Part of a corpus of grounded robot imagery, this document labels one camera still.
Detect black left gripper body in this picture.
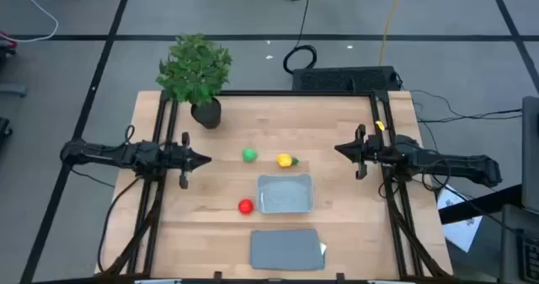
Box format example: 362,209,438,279
157,131,195,190

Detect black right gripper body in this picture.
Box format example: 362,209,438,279
355,123,385,180

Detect red toy tomato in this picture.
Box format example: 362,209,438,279
237,198,255,216

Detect yellow toy pepper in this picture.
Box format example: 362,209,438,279
276,153,300,169

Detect clear plastic tupperware container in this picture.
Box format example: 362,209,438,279
256,173,315,215

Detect black perforated computer box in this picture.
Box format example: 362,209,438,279
291,66,401,94

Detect green plant in black pot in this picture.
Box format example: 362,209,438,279
154,33,233,130

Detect grey fabric mat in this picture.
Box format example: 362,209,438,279
249,228,326,272

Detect white printed paper sheet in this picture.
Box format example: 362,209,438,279
436,185,483,254

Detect black beam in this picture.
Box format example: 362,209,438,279
437,185,523,225

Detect grey cabinet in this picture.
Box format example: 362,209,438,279
521,96,539,212

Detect grey furniture foot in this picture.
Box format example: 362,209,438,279
0,83,29,98

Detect dark grey equipment case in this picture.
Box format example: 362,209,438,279
499,203,539,284

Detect red object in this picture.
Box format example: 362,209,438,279
0,29,19,50

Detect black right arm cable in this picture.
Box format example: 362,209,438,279
377,157,452,201

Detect black aluminium table frame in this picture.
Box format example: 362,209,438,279
99,88,451,279

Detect black left arm base cable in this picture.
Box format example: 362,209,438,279
97,176,142,273

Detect thin black floor cables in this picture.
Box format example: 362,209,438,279
410,88,523,125

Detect yellow cable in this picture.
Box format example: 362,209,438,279
377,0,406,67

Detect black coiled cable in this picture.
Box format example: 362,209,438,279
264,0,318,75

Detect white cable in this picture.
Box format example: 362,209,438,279
12,0,59,44

